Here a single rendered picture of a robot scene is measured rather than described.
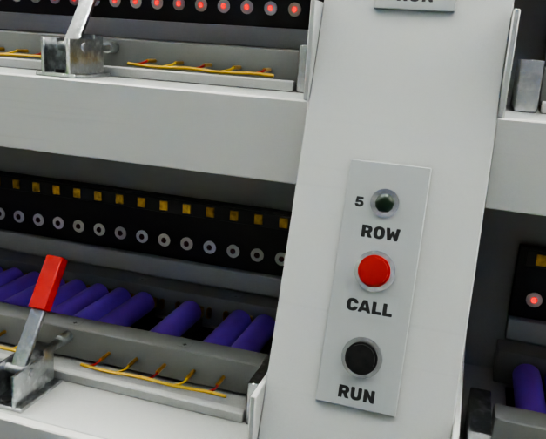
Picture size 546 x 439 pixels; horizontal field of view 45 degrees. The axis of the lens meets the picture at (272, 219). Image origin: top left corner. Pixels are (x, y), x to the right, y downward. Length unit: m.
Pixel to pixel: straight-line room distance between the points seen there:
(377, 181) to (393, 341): 0.08
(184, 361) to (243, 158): 0.15
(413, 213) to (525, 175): 0.06
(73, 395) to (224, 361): 0.10
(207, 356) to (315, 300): 0.12
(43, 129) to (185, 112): 0.10
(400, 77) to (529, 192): 0.08
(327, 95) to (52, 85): 0.17
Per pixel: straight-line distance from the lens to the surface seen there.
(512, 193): 0.34
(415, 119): 0.33
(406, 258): 0.33
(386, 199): 0.32
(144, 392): 0.42
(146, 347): 0.44
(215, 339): 0.46
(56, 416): 0.42
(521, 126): 0.34
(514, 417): 0.41
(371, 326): 0.33
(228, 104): 0.36
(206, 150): 0.37
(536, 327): 0.50
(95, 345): 0.46
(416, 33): 0.35
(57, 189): 0.59
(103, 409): 0.42
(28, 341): 0.43
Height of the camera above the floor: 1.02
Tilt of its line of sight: 2 degrees up
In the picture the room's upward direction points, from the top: 9 degrees clockwise
